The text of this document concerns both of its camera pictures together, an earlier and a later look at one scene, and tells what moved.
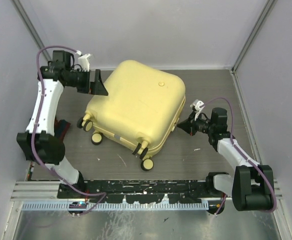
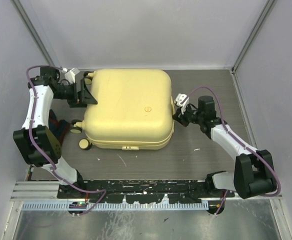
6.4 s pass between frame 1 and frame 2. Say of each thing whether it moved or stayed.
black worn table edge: stayed
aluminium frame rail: stayed
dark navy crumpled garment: stayed
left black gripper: moved
